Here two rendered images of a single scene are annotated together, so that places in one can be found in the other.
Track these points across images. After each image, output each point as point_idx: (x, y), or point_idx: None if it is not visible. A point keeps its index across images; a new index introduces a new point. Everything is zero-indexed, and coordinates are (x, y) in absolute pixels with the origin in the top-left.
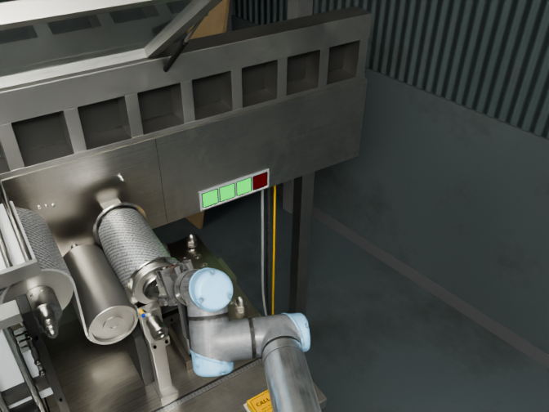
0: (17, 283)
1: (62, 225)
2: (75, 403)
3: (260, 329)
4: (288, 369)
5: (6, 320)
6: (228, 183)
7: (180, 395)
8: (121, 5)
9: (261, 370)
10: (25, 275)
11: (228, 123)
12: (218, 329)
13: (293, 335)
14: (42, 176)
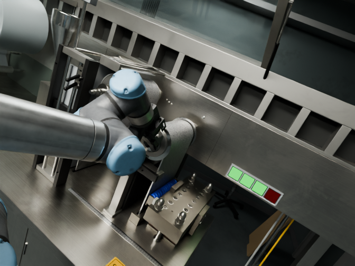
0: (112, 76)
1: (167, 116)
2: (91, 176)
3: (111, 121)
4: (59, 111)
5: (81, 56)
6: (251, 176)
7: (110, 219)
8: None
9: (147, 265)
10: (112, 67)
11: (277, 138)
12: (102, 103)
13: (112, 134)
14: (177, 87)
